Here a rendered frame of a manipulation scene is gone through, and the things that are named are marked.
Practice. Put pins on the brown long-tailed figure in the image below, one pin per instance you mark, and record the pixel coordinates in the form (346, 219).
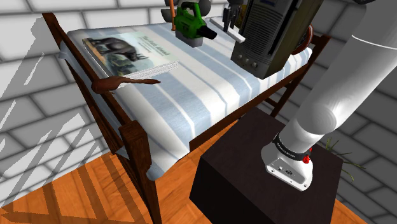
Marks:
(107, 85)

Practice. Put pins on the book with rhino cover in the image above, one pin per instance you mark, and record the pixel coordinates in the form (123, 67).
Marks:
(130, 52)

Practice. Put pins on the orange stick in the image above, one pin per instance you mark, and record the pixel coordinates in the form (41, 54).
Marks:
(172, 17)

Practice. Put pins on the grey radio box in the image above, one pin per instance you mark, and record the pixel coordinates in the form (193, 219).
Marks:
(263, 40)

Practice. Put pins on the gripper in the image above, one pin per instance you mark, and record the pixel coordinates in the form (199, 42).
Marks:
(237, 2)

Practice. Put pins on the red-brown round plate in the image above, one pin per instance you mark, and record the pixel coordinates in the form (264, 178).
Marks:
(305, 42)

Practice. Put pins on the wooden bed with striped cover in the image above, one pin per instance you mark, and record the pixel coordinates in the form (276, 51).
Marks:
(192, 93)

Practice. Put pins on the white flat board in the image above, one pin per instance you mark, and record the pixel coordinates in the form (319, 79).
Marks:
(237, 35)

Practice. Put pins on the grey round object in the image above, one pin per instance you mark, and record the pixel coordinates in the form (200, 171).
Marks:
(204, 6)

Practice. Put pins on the green leaf blower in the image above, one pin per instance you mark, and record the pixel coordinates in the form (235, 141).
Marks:
(187, 23)

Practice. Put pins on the dark robot stand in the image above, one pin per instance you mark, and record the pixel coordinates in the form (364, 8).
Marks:
(242, 173)

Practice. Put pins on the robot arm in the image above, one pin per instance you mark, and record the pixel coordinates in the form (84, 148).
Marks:
(341, 80)

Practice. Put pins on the green plant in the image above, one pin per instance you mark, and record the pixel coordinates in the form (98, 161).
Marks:
(336, 152)

